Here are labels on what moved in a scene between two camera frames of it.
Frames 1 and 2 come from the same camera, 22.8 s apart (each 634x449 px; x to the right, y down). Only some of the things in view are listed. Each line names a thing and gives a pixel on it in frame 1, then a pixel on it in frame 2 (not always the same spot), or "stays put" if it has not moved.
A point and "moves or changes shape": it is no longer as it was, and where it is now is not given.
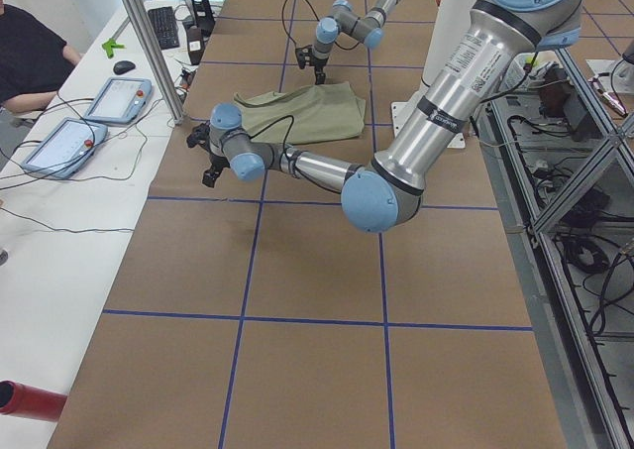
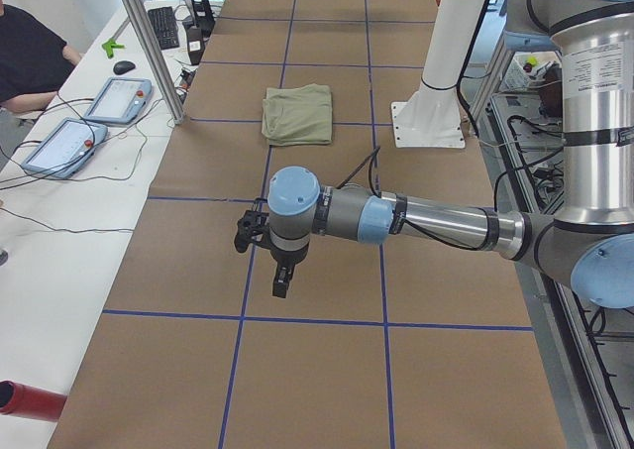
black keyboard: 163,22 stays put
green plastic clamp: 110,46 stays put
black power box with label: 195,44 stays put
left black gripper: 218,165 -> 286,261
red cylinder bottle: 27,400 stays put
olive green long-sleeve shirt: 307,114 moves or changes shape
